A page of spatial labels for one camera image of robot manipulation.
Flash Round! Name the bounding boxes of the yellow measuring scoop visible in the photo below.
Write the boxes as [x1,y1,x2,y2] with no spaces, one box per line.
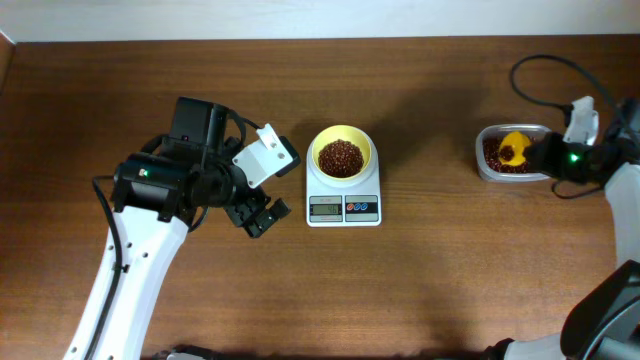
[498,131,532,167]

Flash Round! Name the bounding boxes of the red beans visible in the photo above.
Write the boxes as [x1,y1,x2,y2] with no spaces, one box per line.
[318,139,364,178]

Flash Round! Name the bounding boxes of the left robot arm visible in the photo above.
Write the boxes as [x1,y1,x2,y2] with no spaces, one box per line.
[65,97,300,359]

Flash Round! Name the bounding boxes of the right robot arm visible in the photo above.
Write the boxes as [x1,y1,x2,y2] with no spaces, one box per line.
[480,98,639,360]

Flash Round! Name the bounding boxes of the white digital kitchen scale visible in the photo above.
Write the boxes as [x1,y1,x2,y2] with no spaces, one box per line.
[306,131,382,227]

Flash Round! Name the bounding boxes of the yellow plastic bowl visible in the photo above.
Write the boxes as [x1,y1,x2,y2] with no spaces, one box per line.
[310,125,373,181]

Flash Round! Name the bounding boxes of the clear plastic container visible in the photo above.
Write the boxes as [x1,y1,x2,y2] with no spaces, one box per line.
[475,124,550,183]

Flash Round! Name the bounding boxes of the left black cable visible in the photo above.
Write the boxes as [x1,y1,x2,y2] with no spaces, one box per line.
[82,173,126,360]

